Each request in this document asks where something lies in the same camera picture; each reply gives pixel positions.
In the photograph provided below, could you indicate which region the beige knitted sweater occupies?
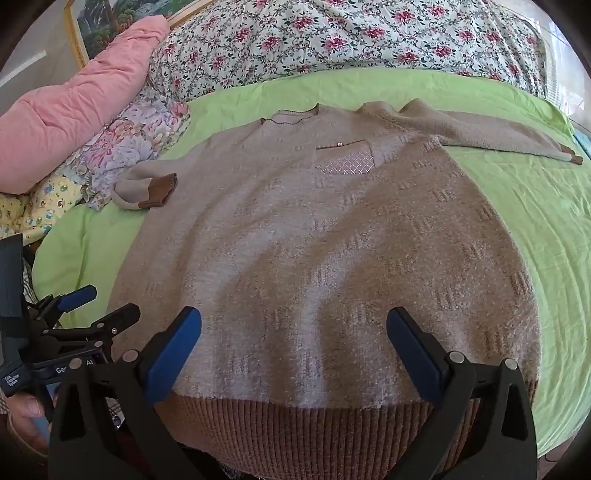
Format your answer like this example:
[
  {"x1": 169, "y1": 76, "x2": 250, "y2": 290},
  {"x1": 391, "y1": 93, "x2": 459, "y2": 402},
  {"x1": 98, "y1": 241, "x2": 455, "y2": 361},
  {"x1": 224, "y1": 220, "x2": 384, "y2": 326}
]
[{"x1": 107, "y1": 104, "x2": 585, "y2": 480}]

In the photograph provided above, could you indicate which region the red rose floral quilt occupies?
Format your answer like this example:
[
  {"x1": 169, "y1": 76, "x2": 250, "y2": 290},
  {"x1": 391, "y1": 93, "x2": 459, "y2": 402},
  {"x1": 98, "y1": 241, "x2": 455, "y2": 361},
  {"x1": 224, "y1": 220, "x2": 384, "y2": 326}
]
[{"x1": 148, "y1": 0, "x2": 548, "y2": 104}]

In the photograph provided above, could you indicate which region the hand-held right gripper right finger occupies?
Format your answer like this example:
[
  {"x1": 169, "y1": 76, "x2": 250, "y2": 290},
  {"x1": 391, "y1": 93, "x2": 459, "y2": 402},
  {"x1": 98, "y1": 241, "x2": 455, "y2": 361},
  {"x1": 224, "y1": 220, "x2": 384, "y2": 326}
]
[{"x1": 386, "y1": 307, "x2": 539, "y2": 480}]

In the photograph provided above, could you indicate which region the yellow cartoon print cloth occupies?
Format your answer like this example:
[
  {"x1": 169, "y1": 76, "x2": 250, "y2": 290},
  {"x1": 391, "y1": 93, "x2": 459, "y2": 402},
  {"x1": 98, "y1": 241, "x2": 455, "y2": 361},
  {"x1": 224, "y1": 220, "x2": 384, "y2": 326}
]
[{"x1": 0, "y1": 171, "x2": 88, "y2": 245}]

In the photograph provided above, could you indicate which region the person's left hand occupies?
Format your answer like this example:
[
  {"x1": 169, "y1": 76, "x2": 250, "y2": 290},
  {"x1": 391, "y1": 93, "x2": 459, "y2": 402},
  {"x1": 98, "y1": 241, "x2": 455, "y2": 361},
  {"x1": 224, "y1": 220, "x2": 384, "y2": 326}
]
[{"x1": 0, "y1": 392, "x2": 54, "y2": 459}]

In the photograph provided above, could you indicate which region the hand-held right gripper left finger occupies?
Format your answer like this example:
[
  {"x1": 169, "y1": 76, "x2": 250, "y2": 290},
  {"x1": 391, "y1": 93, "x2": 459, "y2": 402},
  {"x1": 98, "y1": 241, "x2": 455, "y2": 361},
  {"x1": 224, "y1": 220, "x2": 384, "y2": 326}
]
[{"x1": 47, "y1": 306, "x2": 218, "y2": 480}]

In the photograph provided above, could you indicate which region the light blue cloth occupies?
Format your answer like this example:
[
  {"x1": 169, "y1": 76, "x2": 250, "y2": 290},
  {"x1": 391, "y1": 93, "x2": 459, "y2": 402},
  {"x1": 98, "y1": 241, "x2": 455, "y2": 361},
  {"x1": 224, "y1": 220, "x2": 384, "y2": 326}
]
[{"x1": 573, "y1": 129, "x2": 591, "y2": 162}]

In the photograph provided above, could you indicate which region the pink quilt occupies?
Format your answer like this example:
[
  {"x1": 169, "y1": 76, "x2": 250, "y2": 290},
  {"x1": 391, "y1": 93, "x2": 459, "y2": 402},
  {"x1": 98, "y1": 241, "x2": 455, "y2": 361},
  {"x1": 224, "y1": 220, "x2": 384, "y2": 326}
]
[{"x1": 0, "y1": 14, "x2": 171, "y2": 195}]

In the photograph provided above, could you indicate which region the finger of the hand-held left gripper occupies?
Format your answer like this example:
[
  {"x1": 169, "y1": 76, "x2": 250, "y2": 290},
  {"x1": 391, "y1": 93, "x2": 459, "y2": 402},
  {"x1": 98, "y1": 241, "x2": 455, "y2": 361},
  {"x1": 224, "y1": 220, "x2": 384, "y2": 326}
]
[
  {"x1": 34, "y1": 303, "x2": 141, "y2": 357},
  {"x1": 25, "y1": 285, "x2": 99, "y2": 330}
]

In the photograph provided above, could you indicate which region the green bed sheet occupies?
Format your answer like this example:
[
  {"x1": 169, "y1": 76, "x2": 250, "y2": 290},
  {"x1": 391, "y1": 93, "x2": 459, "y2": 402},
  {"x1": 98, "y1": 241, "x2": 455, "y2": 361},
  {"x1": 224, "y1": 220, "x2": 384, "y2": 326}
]
[{"x1": 31, "y1": 68, "x2": 591, "y2": 462}]

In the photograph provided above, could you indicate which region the pastel floral blanket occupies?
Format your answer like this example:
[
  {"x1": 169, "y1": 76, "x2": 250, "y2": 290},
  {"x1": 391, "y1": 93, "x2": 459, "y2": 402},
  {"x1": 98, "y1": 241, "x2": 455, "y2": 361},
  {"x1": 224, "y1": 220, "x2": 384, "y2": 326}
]
[{"x1": 69, "y1": 85, "x2": 192, "y2": 210}]

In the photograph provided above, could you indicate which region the gold framed painting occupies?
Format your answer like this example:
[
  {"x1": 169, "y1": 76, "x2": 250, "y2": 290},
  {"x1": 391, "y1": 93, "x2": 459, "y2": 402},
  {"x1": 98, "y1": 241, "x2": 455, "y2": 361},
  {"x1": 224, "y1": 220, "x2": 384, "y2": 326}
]
[{"x1": 62, "y1": 0, "x2": 218, "y2": 68}]

